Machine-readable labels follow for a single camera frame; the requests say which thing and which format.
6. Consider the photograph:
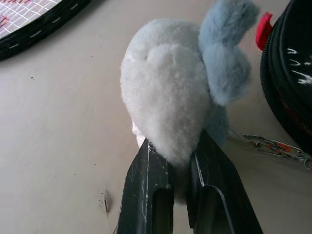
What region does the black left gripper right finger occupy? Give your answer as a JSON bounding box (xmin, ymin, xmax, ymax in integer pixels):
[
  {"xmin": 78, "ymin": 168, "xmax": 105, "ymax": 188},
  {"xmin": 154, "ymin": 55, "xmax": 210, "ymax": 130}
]
[{"xmin": 186, "ymin": 128, "xmax": 264, "ymax": 234}]

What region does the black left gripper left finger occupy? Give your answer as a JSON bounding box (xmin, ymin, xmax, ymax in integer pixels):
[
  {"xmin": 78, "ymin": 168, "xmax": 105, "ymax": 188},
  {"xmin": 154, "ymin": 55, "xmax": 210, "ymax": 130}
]
[{"xmin": 116, "ymin": 137, "xmax": 175, "ymax": 234}]

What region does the white and blue plush toy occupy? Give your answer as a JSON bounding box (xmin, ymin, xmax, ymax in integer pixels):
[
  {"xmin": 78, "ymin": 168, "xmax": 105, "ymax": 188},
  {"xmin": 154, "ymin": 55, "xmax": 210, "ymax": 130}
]
[{"xmin": 119, "ymin": 0, "xmax": 261, "ymax": 169}]

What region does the black zippered paddle case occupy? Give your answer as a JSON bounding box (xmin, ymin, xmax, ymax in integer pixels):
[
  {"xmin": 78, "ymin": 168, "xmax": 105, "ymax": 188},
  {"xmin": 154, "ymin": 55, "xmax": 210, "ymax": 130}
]
[{"xmin": 259, "ymin": 0, "xmax": 312, "ymax": 156}]

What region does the red zipper pull tab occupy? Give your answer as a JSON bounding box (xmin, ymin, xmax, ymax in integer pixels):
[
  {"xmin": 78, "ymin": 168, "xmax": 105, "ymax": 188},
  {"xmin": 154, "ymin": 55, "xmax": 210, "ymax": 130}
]
[{"xmin": 255, "ymin": 11, "xmax": 273, "ymax": 51}]

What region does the black strung racket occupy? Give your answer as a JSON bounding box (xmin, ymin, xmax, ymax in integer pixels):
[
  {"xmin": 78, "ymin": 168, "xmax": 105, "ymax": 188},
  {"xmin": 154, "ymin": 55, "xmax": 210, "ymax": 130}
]
[{"xmin": 0, "ymin": 0, "xmax": 91, "ymax": 61}]

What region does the silver metal keychain clasp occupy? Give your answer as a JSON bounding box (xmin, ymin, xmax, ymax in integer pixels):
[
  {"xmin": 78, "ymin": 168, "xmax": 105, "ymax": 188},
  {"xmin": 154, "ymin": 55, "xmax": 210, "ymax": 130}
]
[{"xmin": 242, "ymin": 134, "xmax": 312, "ymax": 170}]

